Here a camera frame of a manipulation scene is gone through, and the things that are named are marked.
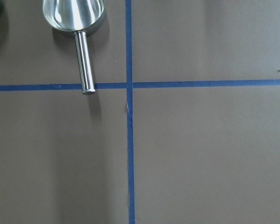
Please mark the steel ice scoop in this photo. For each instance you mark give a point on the steel ice scoop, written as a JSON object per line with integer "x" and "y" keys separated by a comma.
{"x": 77, "y": 19}

